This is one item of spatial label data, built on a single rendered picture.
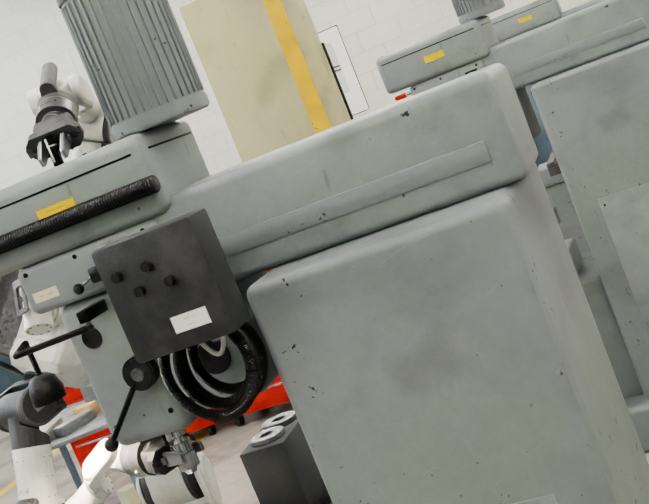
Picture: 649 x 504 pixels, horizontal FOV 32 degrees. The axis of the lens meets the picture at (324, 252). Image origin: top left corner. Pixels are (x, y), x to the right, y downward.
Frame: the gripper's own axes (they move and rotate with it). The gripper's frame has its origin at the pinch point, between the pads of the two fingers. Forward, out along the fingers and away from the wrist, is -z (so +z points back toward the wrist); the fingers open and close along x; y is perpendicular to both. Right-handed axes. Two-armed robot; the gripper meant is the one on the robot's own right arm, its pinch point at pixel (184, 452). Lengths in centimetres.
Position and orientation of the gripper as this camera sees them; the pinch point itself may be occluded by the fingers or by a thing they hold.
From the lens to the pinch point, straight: 246.1
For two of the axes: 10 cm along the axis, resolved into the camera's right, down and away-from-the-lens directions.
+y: 3.6, 9.2, 1.3
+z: -6.9, 1.7, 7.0
